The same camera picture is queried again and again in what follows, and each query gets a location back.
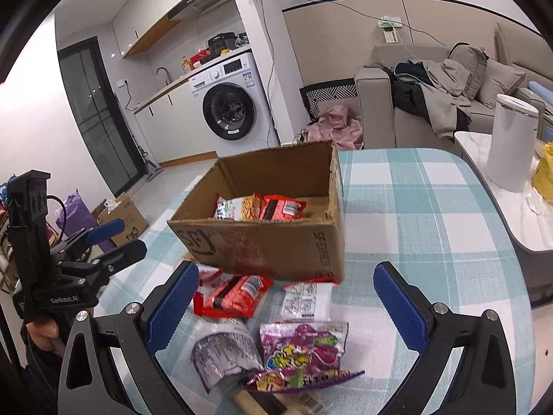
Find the kitchen faucet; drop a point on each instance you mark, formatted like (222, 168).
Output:
(164, 73)

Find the purple bag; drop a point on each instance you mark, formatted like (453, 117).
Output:
(77, 220)

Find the printed cardboard floor box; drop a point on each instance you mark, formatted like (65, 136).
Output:
(125, 220)

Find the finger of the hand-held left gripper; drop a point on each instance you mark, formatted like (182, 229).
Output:
(121, 255)
(106, 230)

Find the white upper kitchen cabinet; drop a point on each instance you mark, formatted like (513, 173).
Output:
(147, 13)

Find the light blue pillow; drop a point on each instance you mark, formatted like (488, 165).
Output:
(542, 90)

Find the teal checked tablecloth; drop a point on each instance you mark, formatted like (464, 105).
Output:
(423, 224)

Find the stick vacuum cleaner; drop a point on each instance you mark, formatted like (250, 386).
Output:
(151, 168)

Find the white wall power strip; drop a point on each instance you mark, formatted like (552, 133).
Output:
(389, 30)

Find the silver purple snack packet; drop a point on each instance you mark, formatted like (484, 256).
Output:
(224, 354)

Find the white washing machine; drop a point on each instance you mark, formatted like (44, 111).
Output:
(233, 103)

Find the red black snack packet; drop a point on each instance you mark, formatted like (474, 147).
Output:
(235, 296)
(283, 208)

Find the person's left hand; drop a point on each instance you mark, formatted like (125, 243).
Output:
(43, 333)

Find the white marble side table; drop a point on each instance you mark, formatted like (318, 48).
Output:
(518, 216)

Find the white orange noodle snack packet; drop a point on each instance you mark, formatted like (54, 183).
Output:
(210, 276)
(235, 207)

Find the dark glass door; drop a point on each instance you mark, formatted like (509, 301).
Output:
(95, 116)

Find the white kitchen cabinet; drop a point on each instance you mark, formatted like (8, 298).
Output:
(147, 13)
(173, 129)

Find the grey sofa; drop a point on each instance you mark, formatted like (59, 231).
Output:
(376, 108)

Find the black pressure cooker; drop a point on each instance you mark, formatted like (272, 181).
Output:
(221, 43)

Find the grey jacket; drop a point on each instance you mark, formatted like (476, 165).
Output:
(445, 99)

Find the red box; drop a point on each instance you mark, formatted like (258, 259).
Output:
(201, 58)

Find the grey sofa pillow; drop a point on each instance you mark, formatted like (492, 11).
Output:
(468, 69)
(501, 82)

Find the black white patterned basket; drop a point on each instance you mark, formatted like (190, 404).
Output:
(328, 93)

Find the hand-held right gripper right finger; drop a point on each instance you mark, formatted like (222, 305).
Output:
(399, 307)

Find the yellow soap bottle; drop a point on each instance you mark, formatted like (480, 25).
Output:
(186, 65)

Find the yellow plastic bag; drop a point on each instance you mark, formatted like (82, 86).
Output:
(545, 173)

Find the yellow purple candy packet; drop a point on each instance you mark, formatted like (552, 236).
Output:
(302, 382)

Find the brown cardboard box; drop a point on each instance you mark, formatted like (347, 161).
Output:
(268, 246)

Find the dark clothes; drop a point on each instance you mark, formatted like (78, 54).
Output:
(408, 90)

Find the white red-edged snack packet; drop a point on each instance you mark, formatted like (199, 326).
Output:
(309, 302)

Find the white trash bin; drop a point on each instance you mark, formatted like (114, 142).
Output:
(512, 142)

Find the white lower kitchen cabinet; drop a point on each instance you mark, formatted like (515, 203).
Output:
(173, 129)

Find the pink cloth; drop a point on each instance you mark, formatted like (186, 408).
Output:
(337, 127)

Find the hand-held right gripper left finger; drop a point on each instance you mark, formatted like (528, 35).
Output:
(173, 307)

